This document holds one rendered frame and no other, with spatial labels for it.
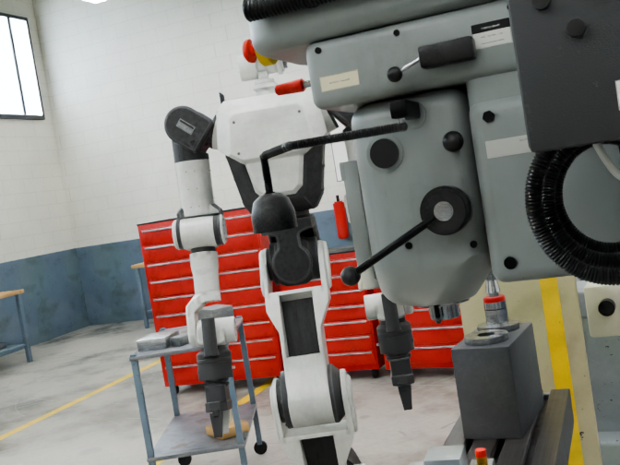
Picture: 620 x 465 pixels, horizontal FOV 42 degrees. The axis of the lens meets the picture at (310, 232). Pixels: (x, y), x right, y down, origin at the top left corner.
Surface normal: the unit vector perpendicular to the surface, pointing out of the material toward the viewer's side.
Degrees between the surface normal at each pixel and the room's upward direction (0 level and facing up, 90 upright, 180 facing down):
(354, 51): 90
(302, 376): 66
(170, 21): 90
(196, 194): 89
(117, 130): 90
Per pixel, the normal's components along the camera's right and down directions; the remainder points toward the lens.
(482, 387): -0.45, 0.12
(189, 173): -0.03, 0.04
